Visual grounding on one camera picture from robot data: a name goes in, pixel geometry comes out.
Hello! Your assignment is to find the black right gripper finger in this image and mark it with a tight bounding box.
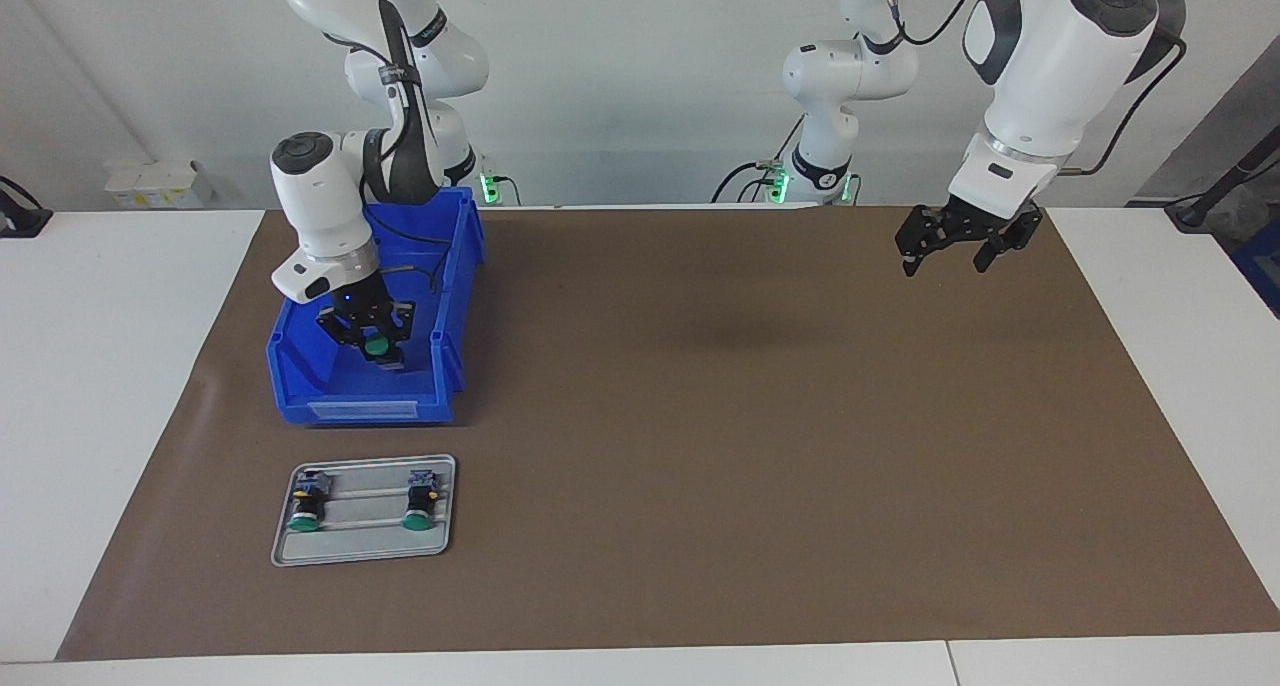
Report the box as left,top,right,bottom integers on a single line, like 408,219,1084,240
316,306,369,353
383,300,417,371

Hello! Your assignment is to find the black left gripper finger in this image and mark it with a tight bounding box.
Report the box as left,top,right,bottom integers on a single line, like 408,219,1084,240
895,204,951,278
972,209,1044,274

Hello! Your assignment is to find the blue plastic storage bin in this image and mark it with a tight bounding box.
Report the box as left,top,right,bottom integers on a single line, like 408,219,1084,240
265,186,488,427

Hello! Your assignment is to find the black stand leg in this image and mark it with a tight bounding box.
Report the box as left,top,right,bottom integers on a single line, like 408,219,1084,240
1165,126,1280,232

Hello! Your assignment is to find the grey metal tray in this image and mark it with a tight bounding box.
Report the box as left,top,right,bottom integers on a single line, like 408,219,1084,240
270,454,458,568

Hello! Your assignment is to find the white power strip box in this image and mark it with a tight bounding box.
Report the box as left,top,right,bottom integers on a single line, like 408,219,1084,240
105,161,213,210

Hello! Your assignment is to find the blue crate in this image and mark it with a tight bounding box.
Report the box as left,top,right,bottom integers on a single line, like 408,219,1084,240
1232,216,1280,319

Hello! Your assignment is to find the brown table mat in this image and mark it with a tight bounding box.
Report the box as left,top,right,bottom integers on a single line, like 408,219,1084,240
55,206,1280,662

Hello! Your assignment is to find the black clamp device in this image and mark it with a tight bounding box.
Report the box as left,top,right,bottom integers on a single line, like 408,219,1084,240
0,176,53,239

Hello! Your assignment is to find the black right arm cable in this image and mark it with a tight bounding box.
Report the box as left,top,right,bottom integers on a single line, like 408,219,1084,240
322,1,449,293

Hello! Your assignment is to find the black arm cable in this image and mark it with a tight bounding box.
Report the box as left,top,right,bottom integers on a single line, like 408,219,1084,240
322,1,449,293
880,0,1191,177

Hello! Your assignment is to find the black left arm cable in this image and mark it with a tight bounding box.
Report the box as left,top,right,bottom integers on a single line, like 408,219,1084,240
880,0,1191,177

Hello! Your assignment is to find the black base cable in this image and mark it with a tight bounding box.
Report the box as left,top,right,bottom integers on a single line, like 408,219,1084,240
710,116,806,204

